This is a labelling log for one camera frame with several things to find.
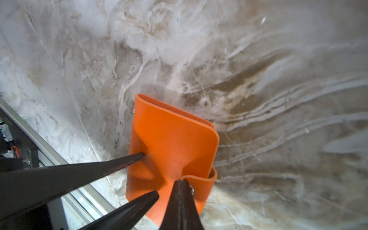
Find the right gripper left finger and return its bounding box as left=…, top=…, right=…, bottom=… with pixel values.
left=160, top=180, right=181, bottom=230

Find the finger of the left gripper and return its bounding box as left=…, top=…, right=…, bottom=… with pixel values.
left=82, top=190, right=159, bottom=230
left=1, top=152, right=145, bottom=221

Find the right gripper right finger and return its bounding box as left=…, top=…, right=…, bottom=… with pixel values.
left=180, top=180, right=204, bottom=230

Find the orange card holder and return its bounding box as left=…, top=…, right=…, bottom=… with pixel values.
left=126, top=94, right=219, bottom=225

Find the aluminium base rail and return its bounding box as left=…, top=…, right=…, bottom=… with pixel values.
left=0, top=99, right=139, bottom=230

